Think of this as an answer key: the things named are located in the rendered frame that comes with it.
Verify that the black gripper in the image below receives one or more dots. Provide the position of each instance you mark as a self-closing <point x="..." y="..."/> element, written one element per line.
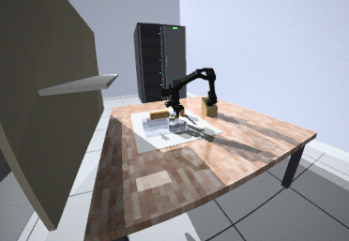
<point x="177" y="108"/>

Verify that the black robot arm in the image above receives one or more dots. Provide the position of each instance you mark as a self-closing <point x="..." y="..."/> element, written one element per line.
<point x="176" y="85"/>

